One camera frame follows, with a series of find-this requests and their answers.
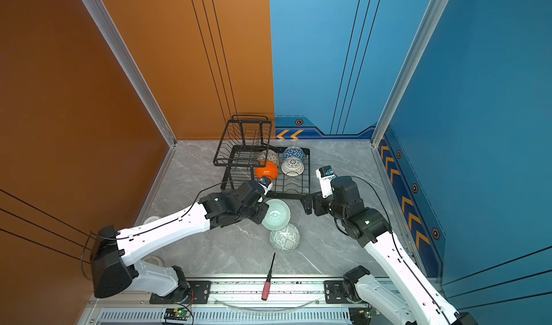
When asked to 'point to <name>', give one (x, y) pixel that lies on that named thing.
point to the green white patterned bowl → (285, 239)
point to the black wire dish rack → (245, 152)
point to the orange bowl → (270, 170)
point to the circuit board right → (361, 316)
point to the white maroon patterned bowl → (292, 167)
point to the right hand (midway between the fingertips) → (311, 193)
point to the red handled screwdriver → (267, 285)
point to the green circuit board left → (178, 314)
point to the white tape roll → (151, 218)
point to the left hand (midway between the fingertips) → (268, 205)
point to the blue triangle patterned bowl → (294, 152)
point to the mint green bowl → (277, 216)
